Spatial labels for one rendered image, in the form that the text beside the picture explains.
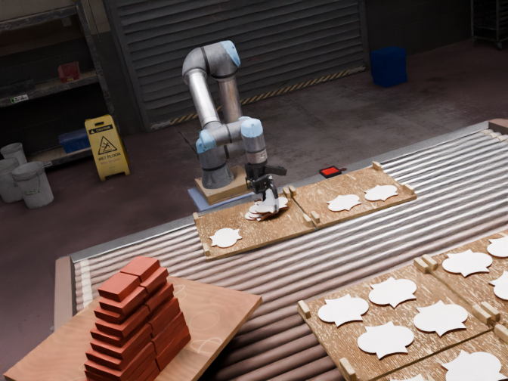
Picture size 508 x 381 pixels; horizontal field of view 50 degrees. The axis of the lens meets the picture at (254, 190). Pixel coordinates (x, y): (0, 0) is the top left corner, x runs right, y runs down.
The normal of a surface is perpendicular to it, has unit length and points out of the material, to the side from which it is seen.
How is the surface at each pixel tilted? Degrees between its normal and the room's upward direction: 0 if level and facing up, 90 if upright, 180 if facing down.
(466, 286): 0
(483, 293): 0
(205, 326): 0
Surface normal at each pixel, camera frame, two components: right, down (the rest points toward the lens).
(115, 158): 0.22, 0.18
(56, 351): -0.18, -0.89
